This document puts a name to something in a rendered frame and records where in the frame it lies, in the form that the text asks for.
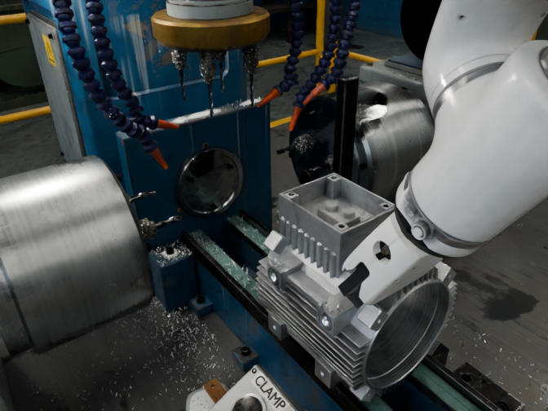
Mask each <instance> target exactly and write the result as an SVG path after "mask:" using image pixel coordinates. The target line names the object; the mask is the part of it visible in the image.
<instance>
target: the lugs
mask: <svg viewBox="0 0 548 411"><path fill-rule="evenodd" d="M264 245H265V246H266V247H267V248H268V249H270V250H271V251H272V252H274V253H276V254H279V255H281V253H282V252H283V250H284V248H285V247H286V246H287V239H286V237H284V236H282V235H281V234H280V233H279V232H277V231H275V230H272V232H271V233H270V235H269V236H268V238H267V239H266V240H265V242H264ZM436 266H437V267H438V268H439V269H438V276H437V277H438V278H440V279H441V280H442V281H443V282H444V283H445V284H446V285H447V286H449V284H450V283H451V281H452V280H453V278H454V277H455V276H456V274H457V273H456V272H455V271H454V270H453V269H452V268H451V267H450V266H448V265H446V264H444V263H442V262H439V263H438V264H436ZM388 316H389V314H388V312H386V311H385V310H383V309H382V308H381V307H380V306H378V305H377V304H376V303H375V304H373V305H366V304H365V305H364V306H363V308H362V309H361V310H360V312H359V314H358V315H357V317H356V318H357V320H359V321H360V322H361V323H363V324H364V325H365V326H367V327H368V328H369V329H371V330H374V331H376V332H378V331H379V329H380V327H381V326H382V324H383V322H384V321H385V320H386V318H387V317H388ZM439 345H440V340H438V339H436V341H435V343H434V345H433V346H432V348H431V349H430V350H429V352H428V353H427V355H429V356H432V355H433V354H434V352H435V350H436V349H437V347H438V346H439ZM349 390H350V391H351V392H352V393H353V394H354V395H355V396H356V397H357V398H358V399H359V400H361V401H365V402H370V401H371V400H372V399H373V397H374V395H375V394H376V392H377V391H378V390H376V389H373V388H371V387H367V386H366V385H364V386H363V387H361V388H360V389H358V390H356V391H354V390H353V389H352V388H351V387H350V389H349Z"/></svg>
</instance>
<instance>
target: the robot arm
mask: <svg viewBox="0 0 548 411"><path fill-rule="evenodd" d="M547 14H548V0H442V2H441V4H440V8H439V10H438V12H437V15H436V18H435V22H434V24H433V27H432V30H431V34H430V37H429V40H428V43H427V45H426V51H425V55H424V59H423V65H422V79H423V85H424V90H425V93H426V98H427V101H428V104H429V106H430V109H431V113H432V116H433V118H434V121H435V134H434V139H433V141H432V144H431V147H430V149H429V150H428V152H427V153H426V155H425V156H424V157H423V158H422V159H421V161H420V162H419V163H418V164H417V165H416V166H415V167H414V168H413V169H412V170H411V171H410V172H408V173H407V175H406V176H405V177H404V180H403V181H402V182H401V184H400V186H399V187H398V189H397V193H396V201H395V212H394V213H392V214H391V215H390V216H389V217H388V218H387V219H386V220H385V221H383V222H382V223H380V224H379V226H378V227H377V228H376V229H375V230H374V231H373V232H372V233H371V234H370V235H369V236H367V237H366V238H365V239H364V240H363V241H362V242H361V243H360V244H359V246H358V247H357V248H356V249H355V250H354V251H353V252H352V253H351V254H350V255H349V257H348V258H347V259H346V261H345V262H344V264H343V266H342V271H343V272H344V271H345V272H348V271H350V270H351V269H354V268H356V270H355V271H354V272H353V273H352V274H351V275H350V276H349V277H348V278H347V279H346V280H345V281H343V282H342V283H341V284H340V285H339V286H338V288H339V290H340V291H341V293H342V295H343V296H344V297H345V296H347V298H348V299H349V300H350V301H351V302H352V303H353V305H354V306H355V307H356V308H359V307H361V306H362V305H363V304H366V305H373V304H375V303H377V302H379V301H381V300H383V299H384V298H386V297H388V296H389V295H391V294H394V293H395V292H396V291H398V290H400V289H402V288H404V287H405V286H406V285H408V284H410V283H412V282H414V281H415V280H417V279H418V278H420V277H421V276H423V275H425V274H426V273H428V272H429V271H430V270H431V269H432V268H433V267H434V266H435V265H436V264H438V263H439V262H440V261H441V260H442V259H448V258H450V259H451V258H455V257H464V256H467V255H469V254H472V253H474V252H475V251H477V249H479V248H480V247H481V246H483V245H484V244H486V243H487V242H488V241H490V240H491V239H493V238H494V237H495V236H496V235H497V234H499V233H500V232H502V231H503V230H504V229H506V228H507V227H509V226H510V225H511V224H512V223H513V222H515V221H516V220H517V219H519V218H520V217H522V216H523V215H524V214H526V213H527V212H529V211H530V210H531V209H532V208H533V207H535V206H536V205H538V204H539V203H540V202H542V201H543V200H545V199H546V198H547V197H548V41H547V40H534V41H531V40H532V38H533V35H534V33H535V32H536V31H537V29H538V27H539V26H540V24H541V22H542V21H543V20H544V19H545V17H546V15H547Z"/></svg>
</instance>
